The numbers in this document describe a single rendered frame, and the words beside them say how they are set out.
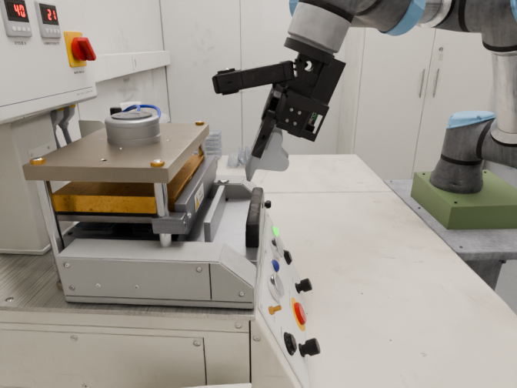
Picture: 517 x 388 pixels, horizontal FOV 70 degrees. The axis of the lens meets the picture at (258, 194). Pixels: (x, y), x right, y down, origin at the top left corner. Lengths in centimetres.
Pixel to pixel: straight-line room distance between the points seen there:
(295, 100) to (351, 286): 49
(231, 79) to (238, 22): 257
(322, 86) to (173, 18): 266
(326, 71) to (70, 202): 39
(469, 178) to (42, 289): 111
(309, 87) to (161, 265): 31
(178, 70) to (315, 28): 267
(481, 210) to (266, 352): 85
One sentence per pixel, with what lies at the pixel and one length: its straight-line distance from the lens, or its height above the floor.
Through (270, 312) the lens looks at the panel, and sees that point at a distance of 54.
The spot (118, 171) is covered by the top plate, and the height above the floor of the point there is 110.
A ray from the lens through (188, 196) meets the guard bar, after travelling 51.
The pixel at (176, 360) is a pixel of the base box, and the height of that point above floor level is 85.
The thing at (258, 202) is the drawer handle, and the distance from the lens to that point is 59.
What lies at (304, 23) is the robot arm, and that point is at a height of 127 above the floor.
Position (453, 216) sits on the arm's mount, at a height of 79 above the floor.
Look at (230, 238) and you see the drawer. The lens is 57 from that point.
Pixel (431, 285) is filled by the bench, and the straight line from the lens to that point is 92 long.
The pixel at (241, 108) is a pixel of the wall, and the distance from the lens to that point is 312.
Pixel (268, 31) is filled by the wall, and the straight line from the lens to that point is 309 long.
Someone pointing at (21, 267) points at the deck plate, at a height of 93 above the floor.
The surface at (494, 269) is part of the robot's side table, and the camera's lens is 147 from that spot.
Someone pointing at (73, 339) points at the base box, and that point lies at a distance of 59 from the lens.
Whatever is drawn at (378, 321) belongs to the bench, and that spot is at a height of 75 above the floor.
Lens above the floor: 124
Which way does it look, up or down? 22 degrees down
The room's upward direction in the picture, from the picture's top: straight up
